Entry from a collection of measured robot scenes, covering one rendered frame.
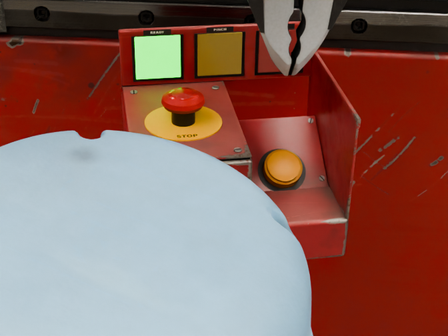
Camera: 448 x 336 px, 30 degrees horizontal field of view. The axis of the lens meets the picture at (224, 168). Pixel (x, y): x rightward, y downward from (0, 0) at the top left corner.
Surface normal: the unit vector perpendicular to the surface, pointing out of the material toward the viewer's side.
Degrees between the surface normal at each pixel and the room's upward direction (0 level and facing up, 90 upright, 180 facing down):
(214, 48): 90
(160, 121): 0
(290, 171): 35
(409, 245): 90
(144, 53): 90
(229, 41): 90
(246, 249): 7
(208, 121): 0
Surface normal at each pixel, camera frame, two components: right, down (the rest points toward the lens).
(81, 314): 0.13, -0.82
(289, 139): 0.11, -0.41
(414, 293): -0.07, 0.51
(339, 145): -0.99, 0.07
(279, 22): 0.15, 0.58
